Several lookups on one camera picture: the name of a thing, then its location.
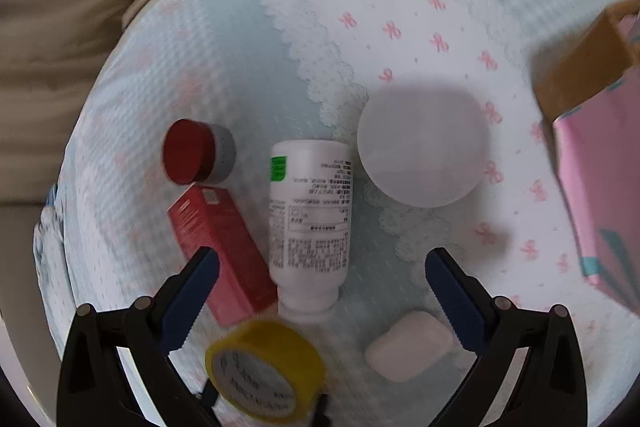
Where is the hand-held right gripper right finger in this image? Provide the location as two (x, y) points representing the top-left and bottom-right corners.
(424, 247), (587, 427)

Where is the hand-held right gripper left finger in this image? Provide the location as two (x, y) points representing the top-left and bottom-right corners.
(56, 246), (221, 427)

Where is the red carton box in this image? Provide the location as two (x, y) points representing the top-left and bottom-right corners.
(167, 185), (279, 328)

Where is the white earbuds case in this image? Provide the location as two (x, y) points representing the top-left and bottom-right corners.
(364, 311), (454, 384)

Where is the yellow tape roll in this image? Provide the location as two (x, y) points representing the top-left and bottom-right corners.
(204, 320), (327, 424)

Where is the white plastic bottle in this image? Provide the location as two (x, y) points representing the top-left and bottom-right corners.
(268, 139), (354, 324)

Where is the red lidded cosmetic jar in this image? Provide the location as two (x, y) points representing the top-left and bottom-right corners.
(162, 119), (236, 186)

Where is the translucent round lid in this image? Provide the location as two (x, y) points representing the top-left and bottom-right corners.
(356, 86), (487, 208)

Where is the pink paper bag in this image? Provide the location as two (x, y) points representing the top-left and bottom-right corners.
(531, 0), (640, 308)

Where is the bow print blanket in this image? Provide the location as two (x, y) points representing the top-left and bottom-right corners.
(33, 0), (640, 427)

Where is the beige pillow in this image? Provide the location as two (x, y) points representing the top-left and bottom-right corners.
(0, 0), (201, 208)

